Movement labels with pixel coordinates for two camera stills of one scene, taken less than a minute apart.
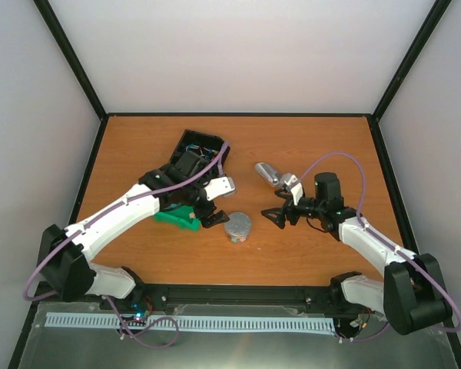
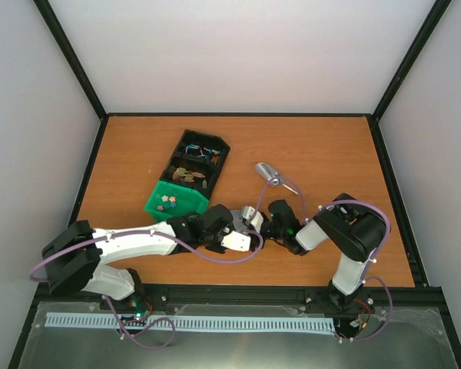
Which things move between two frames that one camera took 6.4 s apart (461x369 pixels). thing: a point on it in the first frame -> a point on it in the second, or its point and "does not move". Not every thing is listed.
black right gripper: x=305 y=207 -> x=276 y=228
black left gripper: x=201 y=214 -> x=220 y=250
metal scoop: x=268 y=174 does not move
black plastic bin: x=205 y=147 does not move
